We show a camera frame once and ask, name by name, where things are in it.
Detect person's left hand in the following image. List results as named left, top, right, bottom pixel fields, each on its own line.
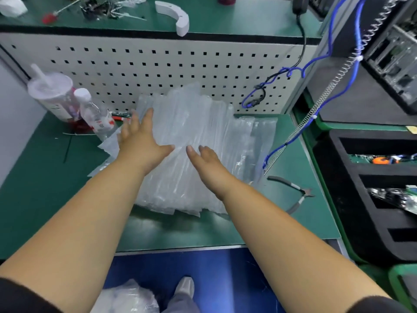
left=116, top=107, right=175, bottom=176

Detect person's right hand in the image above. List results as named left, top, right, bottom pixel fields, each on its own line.
left=185, top=145, right=237, bottom=201

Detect grey metal pliers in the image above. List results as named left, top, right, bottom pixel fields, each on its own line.
left=267, top=174, right=315, bottom=216

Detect person's left forearm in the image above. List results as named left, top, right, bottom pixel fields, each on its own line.
left=0, top=156, right=160, bottom=313

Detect person's right forearm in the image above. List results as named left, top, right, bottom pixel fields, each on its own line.
left=215, top=173, right=392, bottom=313

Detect person's grey shoe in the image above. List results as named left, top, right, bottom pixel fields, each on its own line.
left=175, top=276, right=196, bottom=313

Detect person's black left sleeve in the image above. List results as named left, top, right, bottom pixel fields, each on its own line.
left=0, top=277, right=63, bottom=313

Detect person's black sleeve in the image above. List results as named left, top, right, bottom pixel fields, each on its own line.
left=0, top=277, right=63, bottom=313
left=345, top=295, right=417, bottom=313

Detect person's black right sleeve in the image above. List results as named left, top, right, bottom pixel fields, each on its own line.
left=345, top=295, right=417, bottom=313

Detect open black computer tower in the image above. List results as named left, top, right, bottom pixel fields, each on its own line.
left=361, top=0, right=417, bottom=116

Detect pile of clear plastic bags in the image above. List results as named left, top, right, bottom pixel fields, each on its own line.
left=88, top=84, right=280, bottom=217

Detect clear plastic bottle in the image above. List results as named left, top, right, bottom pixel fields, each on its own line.
left=73, top=87, right=117, bottom=136

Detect white pegboard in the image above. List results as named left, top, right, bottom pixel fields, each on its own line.
left=0, top=32, right=323, bottom=115

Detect plastic cup with straw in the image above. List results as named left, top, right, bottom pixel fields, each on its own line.
left=26, top=63, right=80, bottom=123

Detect white curved plastic part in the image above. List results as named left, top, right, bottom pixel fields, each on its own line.
left=154, top=0, right=190, bottom=38

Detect black foam tray with boards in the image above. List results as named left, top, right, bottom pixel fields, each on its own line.
left=314, top=129, right=417, bottom=266

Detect pile of small metal tools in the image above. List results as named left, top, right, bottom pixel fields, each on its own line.
left=79, top=0, right=149, bottom=22

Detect clear bag bundle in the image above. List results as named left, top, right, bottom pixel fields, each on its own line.
left=90, top=279, right=161, bottom=313

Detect black foam mat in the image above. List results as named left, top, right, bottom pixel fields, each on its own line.
left=306, top=55, right=417, bottom=128

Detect narrow green circuit boards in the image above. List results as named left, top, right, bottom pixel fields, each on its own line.
left=352, top=152, right=417, bottom=167

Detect white crumpled cloth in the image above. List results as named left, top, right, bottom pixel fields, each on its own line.
left=0, top=0, right=28, bottom=18

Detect green plastic crate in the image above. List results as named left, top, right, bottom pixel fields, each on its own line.
left=387, top=263, right=417, bottom=313

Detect red handled tool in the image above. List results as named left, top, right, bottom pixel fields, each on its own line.
left=42, top=0, right=87, bottom=25

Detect grey coiled cable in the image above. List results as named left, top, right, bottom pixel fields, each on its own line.
left=287, top=0, right=398, bottom=137

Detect blue cable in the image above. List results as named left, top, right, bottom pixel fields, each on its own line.
left=241, top=0, right=366, bottom=173

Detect green circuit board with cables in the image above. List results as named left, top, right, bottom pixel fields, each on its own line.
left=368, top=184, right=417, bottom=216

